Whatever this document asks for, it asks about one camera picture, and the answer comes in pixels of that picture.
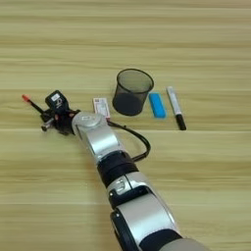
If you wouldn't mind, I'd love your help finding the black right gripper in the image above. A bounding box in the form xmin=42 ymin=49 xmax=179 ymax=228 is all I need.
xmin=39 ymin=108 xmax=81 ymax=136

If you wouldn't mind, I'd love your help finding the red and white card box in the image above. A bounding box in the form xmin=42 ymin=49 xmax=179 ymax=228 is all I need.
xmin=92 ymin=97 xmax=112 ymax=120

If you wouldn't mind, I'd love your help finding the small black box white label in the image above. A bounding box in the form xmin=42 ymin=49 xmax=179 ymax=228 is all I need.
xmin=44 ymin=89 xmax=70 ymax=114

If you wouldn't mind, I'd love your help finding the black mesh pen cup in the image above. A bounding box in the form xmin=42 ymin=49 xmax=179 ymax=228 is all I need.
xmin=112 ymin=68 xmax=155 ymax=117

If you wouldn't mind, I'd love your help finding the blue eraser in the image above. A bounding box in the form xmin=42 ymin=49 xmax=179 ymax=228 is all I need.
xmin=148 ymin=92 xmax=168 ymax=120

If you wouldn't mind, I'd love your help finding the grey marker black cap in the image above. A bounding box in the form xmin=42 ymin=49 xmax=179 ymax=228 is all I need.
xmin=166 ymin=85 xmax=187 ymax=131

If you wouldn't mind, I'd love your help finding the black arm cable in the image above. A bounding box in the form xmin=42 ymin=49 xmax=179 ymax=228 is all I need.
xmin=107 ymin=121 xmax=152 ymax=163

